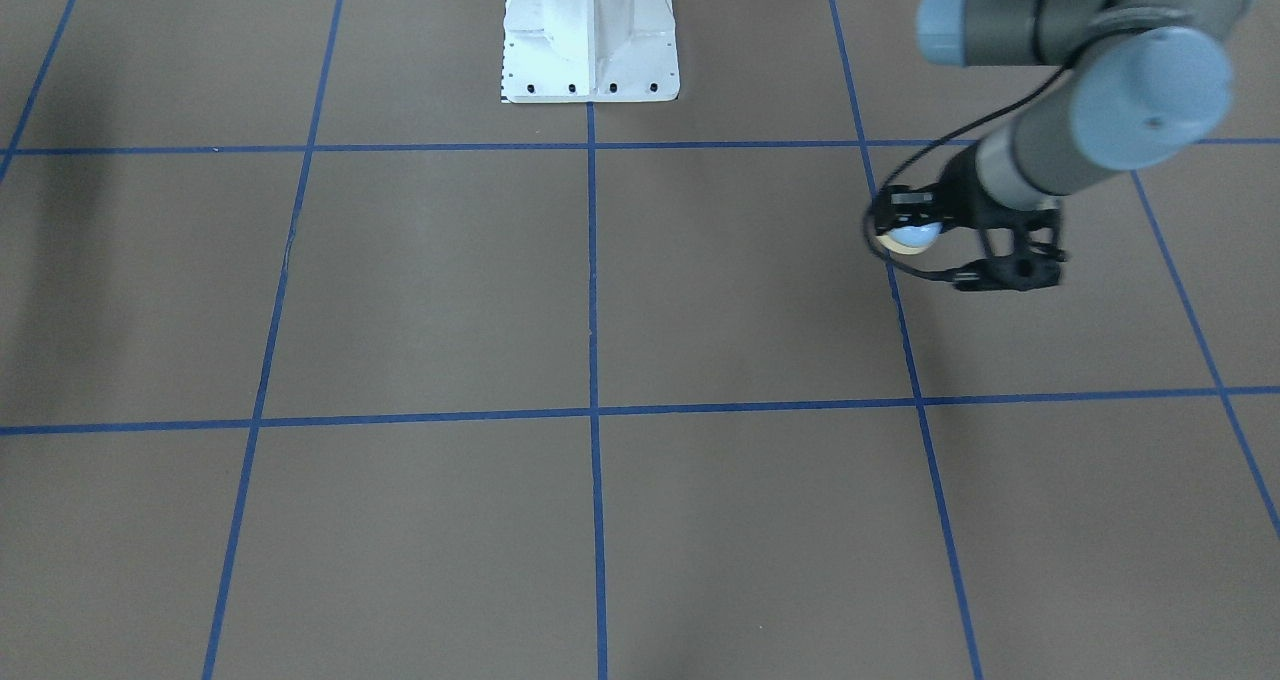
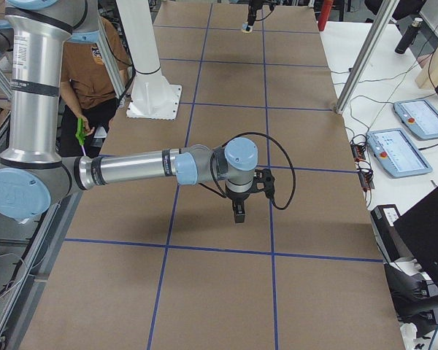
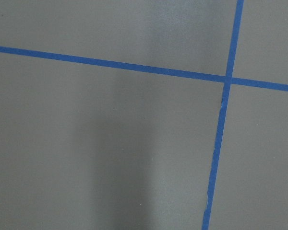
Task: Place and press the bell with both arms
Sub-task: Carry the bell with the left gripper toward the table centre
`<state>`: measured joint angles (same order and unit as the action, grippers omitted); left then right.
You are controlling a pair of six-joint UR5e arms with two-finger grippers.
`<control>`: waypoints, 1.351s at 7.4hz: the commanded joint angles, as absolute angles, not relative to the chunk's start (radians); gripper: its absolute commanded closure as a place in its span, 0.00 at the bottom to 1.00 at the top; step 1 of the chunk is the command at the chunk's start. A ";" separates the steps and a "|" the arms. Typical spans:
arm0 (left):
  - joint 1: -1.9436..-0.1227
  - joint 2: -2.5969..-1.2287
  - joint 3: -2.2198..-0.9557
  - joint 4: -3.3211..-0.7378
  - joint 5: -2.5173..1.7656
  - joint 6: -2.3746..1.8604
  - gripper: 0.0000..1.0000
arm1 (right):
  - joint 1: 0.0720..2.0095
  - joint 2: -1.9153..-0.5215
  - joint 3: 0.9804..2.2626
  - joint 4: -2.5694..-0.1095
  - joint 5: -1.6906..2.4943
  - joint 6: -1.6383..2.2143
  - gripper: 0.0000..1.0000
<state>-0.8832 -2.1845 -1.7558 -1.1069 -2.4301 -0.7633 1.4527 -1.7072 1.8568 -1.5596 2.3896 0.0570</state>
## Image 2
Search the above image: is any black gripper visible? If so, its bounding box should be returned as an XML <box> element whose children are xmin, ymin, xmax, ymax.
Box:
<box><xmin>247</xmin><ymin>0</ymin><xmax>265</xmax><ymax>26</ymax></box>
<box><xmin>226</xmin><ymin>187</ymin><xmax>251</xmax><ymax>223</ymax></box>

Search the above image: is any blue and cream bell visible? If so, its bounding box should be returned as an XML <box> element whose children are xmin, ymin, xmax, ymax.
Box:
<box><xmin>242</xmin><ymin>23</ymin><xmax>253</xmax><ymax>34</ymax></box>

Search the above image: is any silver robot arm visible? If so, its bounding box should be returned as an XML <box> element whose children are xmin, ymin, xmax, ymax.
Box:
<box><xmin>0</xmin><ymin>1</ymin><xmax>259</xmax><ymax>223</ymax></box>

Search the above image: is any red cylinder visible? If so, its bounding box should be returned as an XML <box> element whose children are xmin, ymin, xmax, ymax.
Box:
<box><xmin>318</xmin><ymin>0</ymin><xmax>334</xmax><ymax>31</ymax></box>

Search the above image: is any brown paper table cover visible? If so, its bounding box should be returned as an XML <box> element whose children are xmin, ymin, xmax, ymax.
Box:
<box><xmin>20</xmin><ymin>3</ymin><xmax>406</xmax><ymax>350</ymax></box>

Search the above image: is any black box with label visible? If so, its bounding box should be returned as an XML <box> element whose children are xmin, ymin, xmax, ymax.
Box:
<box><xmin>370</xmin><ymin>204</ymin><xmax>402</xmax><ymax>261</ymax></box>

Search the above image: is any black water bottle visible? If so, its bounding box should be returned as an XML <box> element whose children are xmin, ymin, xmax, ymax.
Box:
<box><xmin>394</xmin><ymin>17</ymin><xmax>423</xmax><ymax>54</ymax></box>

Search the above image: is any near blue teach pendant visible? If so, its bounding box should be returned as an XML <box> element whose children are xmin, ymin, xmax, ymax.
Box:
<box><xmin>366</xmin><ymin>128</ymin><xmax>433</xmax><ymax>178</ymax></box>

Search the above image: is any blue teach pendant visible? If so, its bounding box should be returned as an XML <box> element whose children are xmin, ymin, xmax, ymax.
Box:
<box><xmin>366</xmin><ymin>128</ymin><xmax>433</xmax><ymax>178</ymax></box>
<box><xmin>393</xmin><ymin>99</ymin><xmax>438</xmax><ymax>140</ymax></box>

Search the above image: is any person in brown shirt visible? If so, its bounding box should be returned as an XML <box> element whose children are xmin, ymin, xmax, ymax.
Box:
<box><xmin>58</xmin><ymin>16</ymin><xmax>134</xmax><ymax>158</ymax></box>

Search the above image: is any black laptop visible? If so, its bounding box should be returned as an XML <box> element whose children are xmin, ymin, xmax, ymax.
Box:
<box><xmin>394</xmin><ymin>186</ymin><xmax>438</xmax><ymax>286</ymax></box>

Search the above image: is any far blue teach pendant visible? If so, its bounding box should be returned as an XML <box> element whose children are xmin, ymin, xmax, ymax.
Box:
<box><xmin>393</xmin><ymin>99</ymin><xmax>438</xmax><ymax>140</ymax></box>

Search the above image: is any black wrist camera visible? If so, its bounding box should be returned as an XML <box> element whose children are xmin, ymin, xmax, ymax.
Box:
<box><xmin>253</xmin><ymin>168</ymin><xmax>275</xmax><ymax>200</ymax></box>

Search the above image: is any black camera cable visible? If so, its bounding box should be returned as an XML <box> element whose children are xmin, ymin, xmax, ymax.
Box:
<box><xmin>233</xmin><ymin>131</ymin><xmax>297</xmax><ymax>211</ymax></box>

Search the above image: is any white camera stand pillar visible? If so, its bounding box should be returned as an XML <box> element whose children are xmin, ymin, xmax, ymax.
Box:
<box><xmin>117</xmin><ymin>0</ymin><xmax>182</xmax><ymax>120</ymax></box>

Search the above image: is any aluminium frame post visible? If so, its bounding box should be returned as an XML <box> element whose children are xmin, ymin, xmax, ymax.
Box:
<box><xmin>334</xmin><ymin>0</ymin><xmax>399</xmax><ymax>114</ymax></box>

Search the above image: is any green handled tool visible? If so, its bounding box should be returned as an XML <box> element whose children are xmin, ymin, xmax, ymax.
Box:
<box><xmin>75</xmin><ymin>118</ymin><xmax>87</xmax><ymax>156</ymax></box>

